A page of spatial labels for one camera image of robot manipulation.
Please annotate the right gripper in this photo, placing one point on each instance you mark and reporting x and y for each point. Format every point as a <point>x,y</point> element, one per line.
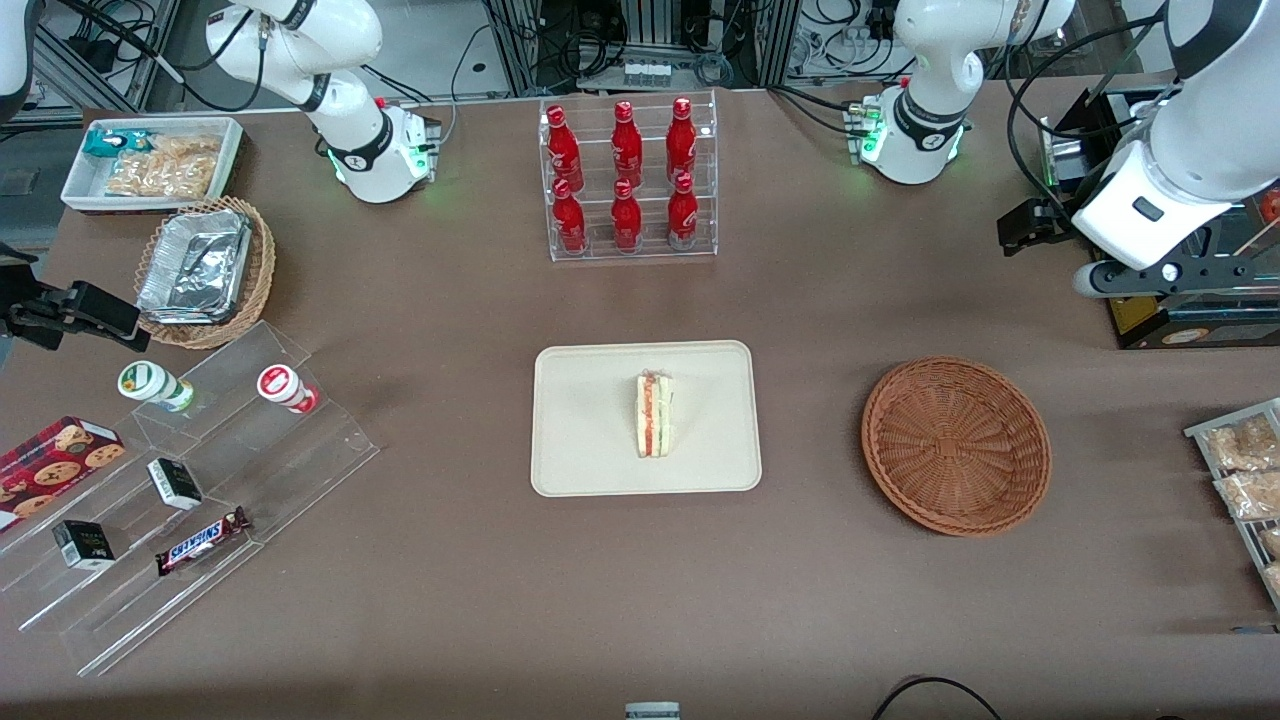
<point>25,297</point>

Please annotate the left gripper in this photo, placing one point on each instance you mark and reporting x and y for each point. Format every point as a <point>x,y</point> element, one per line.
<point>1050,219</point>

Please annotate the triangular sandwich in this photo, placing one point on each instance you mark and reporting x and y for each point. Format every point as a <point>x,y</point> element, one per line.
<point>653,415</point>

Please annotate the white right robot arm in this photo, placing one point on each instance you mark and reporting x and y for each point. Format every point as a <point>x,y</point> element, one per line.
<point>350,60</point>

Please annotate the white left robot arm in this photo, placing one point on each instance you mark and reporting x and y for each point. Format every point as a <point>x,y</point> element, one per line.
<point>930,60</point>

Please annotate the tray of packaged snacks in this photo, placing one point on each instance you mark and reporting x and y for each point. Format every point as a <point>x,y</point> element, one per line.
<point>1200,432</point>

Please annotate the oval light wicker basket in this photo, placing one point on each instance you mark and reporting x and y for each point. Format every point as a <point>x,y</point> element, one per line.
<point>262,260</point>

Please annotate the round brown wicker basket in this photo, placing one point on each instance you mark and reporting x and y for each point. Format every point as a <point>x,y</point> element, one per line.
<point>955,445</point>

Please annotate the beige rectangular tray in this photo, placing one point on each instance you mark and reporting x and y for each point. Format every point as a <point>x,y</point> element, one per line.
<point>580,420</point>

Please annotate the black food warmer machine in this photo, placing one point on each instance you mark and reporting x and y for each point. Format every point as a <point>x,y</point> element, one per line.
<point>1135,318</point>

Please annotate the green lidded drink cup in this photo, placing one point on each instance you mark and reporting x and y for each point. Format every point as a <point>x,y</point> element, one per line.
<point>150,383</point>

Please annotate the white rectangular snack bin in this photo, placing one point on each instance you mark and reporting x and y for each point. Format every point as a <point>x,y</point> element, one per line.
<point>80,185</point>

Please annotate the red cookie box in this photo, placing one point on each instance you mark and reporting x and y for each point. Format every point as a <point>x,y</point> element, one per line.
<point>55,465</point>

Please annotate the stack of foil containers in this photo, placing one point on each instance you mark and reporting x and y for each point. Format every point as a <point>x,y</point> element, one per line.
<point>195,265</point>

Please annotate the clear bag of pastry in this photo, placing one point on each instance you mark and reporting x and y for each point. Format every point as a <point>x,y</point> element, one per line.
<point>1250,495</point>
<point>1240,445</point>

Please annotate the teal snack packet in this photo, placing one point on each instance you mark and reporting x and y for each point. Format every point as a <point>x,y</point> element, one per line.
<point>110,142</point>

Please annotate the clear bag of crackers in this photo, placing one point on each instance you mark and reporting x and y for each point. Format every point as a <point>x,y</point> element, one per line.
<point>170,168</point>

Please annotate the small black box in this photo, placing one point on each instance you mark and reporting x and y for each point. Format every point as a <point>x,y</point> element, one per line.
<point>175,483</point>
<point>83,545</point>

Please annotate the red lidded drink cup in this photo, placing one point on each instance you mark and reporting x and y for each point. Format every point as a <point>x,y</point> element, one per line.
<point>282,386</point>

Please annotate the snickers chocolate bar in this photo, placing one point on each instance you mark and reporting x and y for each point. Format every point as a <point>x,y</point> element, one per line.
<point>200,542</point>

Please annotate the clear acrylic stepped shelf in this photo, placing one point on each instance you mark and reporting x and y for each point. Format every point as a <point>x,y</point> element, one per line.
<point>300,460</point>

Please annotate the red soda bottle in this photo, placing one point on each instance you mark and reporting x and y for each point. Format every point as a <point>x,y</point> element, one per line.
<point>626,220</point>
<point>564,145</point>
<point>681,140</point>
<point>627,145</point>
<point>569,222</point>
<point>683,215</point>

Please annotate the clear acrylic bottle rack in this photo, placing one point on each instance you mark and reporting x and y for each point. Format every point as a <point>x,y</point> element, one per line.
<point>655,225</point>

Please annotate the small grey device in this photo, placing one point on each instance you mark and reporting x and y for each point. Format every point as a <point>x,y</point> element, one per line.
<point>652,712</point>

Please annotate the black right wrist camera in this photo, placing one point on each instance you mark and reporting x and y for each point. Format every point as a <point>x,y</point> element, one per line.
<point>105,310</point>

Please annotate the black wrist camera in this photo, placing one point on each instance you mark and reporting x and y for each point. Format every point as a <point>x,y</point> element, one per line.
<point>1030,228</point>
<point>105,310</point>

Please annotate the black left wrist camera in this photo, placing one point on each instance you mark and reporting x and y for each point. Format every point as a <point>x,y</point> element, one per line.
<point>1030,228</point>

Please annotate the aluminium profile frame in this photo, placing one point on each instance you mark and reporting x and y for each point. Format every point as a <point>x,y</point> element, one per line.
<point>775,40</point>

